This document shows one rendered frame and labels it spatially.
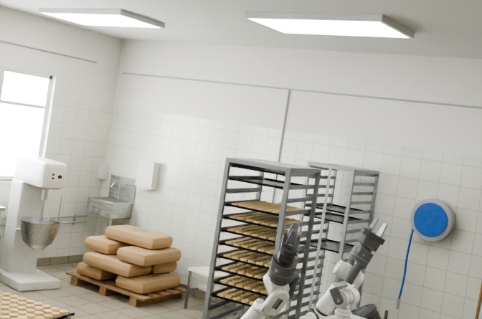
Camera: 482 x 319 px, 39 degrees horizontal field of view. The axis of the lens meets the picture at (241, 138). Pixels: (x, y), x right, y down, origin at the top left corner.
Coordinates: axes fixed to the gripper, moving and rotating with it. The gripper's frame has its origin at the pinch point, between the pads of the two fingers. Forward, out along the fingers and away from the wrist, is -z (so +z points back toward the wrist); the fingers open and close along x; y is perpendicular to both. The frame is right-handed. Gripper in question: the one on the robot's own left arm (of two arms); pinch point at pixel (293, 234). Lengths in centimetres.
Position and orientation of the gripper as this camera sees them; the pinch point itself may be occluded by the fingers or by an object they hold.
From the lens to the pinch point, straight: 228.8
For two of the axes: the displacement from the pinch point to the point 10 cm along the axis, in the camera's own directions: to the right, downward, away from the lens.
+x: 1.7, -3.7, 9.1
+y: 9.6, 2.7, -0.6
